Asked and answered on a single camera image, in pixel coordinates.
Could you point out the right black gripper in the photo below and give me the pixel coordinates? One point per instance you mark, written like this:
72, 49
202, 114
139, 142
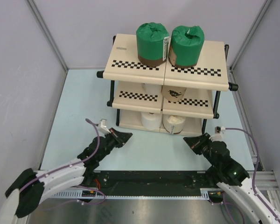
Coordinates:
195, 142

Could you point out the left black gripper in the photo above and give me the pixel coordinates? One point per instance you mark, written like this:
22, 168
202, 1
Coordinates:
120, 137

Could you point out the cream paper roll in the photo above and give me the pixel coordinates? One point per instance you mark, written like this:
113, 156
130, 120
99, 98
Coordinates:
173, 124

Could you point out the unwrapped white paper roll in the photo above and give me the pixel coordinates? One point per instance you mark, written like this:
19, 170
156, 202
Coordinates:
151, 121

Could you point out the beige three-tier shelf rack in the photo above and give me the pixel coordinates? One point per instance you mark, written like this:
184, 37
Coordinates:
166, 99

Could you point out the brown paper roll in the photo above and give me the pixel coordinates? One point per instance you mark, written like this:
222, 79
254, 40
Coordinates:
173, 93

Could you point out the green roll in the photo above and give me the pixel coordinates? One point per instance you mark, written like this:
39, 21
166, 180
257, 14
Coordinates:
185, 46
152, 40

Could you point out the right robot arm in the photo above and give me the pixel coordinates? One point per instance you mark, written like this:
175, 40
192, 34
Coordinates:
233, 179

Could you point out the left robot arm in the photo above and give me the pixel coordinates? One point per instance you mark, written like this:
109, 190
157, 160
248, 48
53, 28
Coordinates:
32, 187

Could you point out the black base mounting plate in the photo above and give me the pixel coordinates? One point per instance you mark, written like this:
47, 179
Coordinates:
150, 183

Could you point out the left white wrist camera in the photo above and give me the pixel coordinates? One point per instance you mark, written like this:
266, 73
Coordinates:
102, 127

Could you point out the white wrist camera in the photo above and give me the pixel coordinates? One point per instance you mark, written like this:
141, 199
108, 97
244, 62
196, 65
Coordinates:
219, 134
102, 127

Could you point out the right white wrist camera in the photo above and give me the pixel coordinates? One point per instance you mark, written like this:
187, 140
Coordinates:
219, 134

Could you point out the aluminium rail frame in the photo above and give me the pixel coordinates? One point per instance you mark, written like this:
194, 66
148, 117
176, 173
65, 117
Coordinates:
43, 184

